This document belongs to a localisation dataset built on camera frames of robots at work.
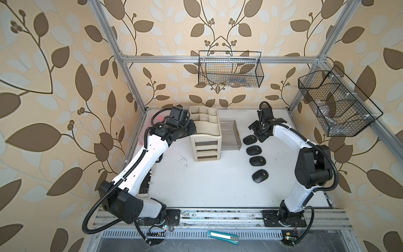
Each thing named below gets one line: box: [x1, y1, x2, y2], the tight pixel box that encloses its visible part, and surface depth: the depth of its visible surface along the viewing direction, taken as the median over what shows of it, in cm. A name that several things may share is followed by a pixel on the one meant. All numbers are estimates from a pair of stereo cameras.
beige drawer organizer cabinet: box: [189, 105, 222, 162], surface depth 84 cm
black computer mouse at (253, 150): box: [246, 144, 262, 156], surface depth 98 cm
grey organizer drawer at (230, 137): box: [219, 119, 242, 151], surface depth 96 cm
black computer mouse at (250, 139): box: [242, 134, 258, 145], surface depth 104 cm
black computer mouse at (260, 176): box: [251, 169, 270, 184], surface depth 88 cm
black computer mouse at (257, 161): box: [249, 155, 267, 167], surface depth 93 cm
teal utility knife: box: [207, 229, 240, 246], surface depth 71 cm
